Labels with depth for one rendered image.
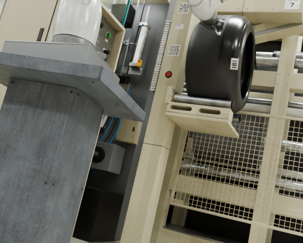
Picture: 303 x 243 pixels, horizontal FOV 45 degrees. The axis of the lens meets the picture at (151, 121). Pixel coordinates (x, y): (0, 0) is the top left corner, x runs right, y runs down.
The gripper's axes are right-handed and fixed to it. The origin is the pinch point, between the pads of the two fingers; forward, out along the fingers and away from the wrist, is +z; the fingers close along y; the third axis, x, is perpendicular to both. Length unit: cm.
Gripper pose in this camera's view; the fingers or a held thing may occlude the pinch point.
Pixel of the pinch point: (217, 30)
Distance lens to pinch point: 201.1
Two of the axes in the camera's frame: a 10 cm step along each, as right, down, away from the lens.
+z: 3.9, 1.2, 9.1
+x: -1.7, 9.8, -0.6
